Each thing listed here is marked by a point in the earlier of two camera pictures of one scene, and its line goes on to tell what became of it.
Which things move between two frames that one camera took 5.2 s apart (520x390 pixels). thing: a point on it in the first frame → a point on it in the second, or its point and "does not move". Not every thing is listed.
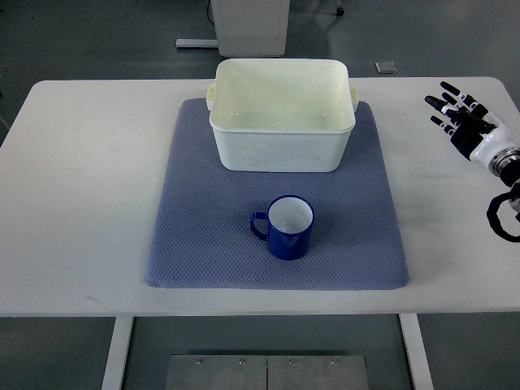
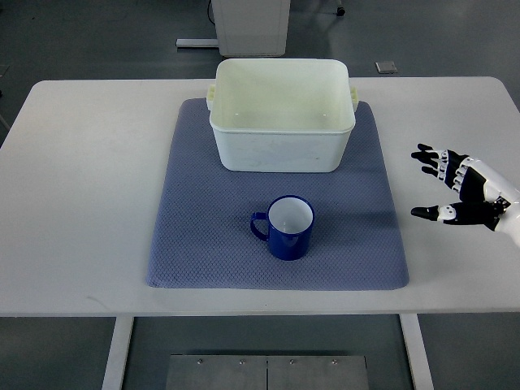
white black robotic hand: [479, 137] → [487, 199]
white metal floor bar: [197, 43] does not move
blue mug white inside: [287, 226] does not move
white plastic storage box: [282, 114] does not move
